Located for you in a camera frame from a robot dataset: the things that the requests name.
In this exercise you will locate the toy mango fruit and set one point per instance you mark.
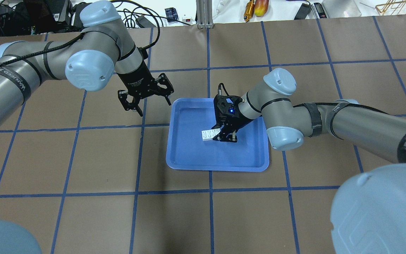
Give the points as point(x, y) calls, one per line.
point(261, 7)

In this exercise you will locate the black power adapter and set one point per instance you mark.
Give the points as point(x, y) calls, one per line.
point(303, 11)

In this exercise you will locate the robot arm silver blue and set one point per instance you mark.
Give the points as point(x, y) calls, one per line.
point(36, 168)
point(368, 212)

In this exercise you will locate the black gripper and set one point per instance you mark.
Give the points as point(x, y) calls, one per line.
point(239, 121)
point(136, 78)

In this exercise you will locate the gold metal cylinder tool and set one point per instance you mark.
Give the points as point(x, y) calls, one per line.
point(249, 10)

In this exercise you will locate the aluminium frame post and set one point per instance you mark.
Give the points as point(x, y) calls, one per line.
point(204, 14)

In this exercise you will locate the gold wire rack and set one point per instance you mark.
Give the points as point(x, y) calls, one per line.
point(392, 8)

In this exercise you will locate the white block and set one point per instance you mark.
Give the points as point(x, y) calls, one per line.
point(207, 134)
point(214, 132)

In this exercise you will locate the blue plastic tray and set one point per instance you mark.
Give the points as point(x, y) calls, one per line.
point(187, 150)

